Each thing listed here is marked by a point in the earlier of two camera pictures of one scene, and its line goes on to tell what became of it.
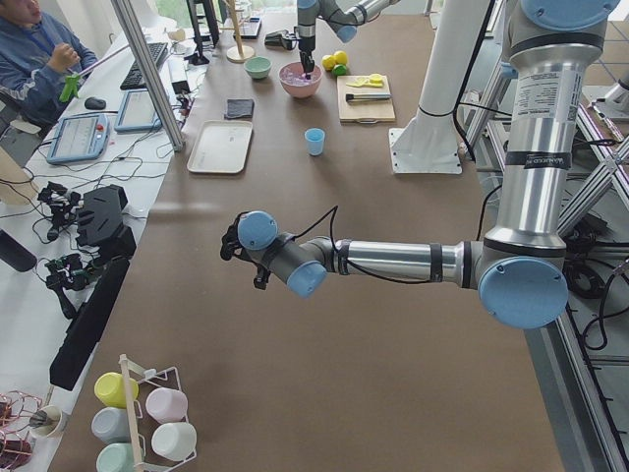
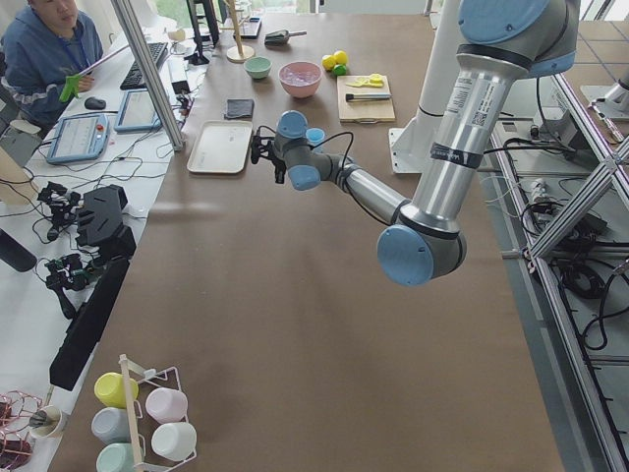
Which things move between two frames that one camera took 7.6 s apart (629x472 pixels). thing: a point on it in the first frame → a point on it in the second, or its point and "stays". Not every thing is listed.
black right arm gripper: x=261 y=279 → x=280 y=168
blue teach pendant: x=80 y=138 stays
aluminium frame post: x=127 y=19 stays
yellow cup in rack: x=110 y=389 stays
